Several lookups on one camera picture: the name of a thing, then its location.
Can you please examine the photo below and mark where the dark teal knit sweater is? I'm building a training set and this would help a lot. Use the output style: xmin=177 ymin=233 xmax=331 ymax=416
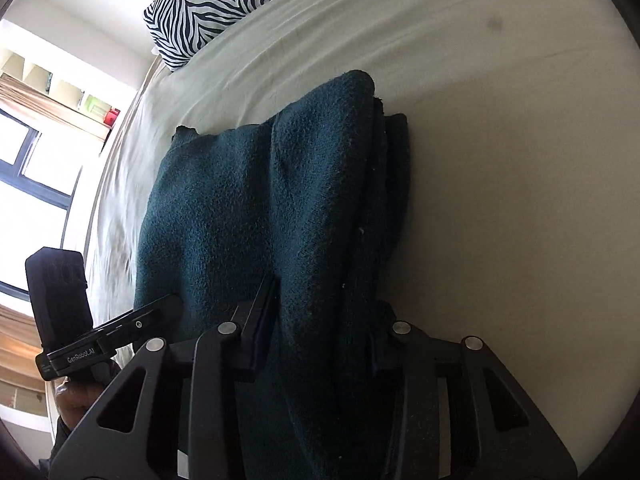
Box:
xmin=134 ymin=70 xmax=409 ymax=479

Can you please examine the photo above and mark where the person's left hand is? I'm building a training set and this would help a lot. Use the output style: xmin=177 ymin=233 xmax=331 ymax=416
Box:
xmin=54 ymin=378 xmax=105 ymax=430

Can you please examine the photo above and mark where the dark framed window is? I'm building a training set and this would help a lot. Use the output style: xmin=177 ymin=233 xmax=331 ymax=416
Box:
xmin=1 ymin=110 xmax=79 ymax=301

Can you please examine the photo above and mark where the red box on shelf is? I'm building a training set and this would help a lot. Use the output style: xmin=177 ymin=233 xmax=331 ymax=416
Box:
xmin=103 ymin=108 xmax=120 ymax=128

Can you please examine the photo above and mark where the wooden window blind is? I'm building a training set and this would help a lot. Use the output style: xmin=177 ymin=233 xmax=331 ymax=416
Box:
xmin=1 ymin=74 xmax=111 ymax=140

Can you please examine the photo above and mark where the beige bed sheet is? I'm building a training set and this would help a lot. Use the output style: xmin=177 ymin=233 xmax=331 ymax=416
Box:
xmin=86 ymin=0 xmax=639 ymax=469

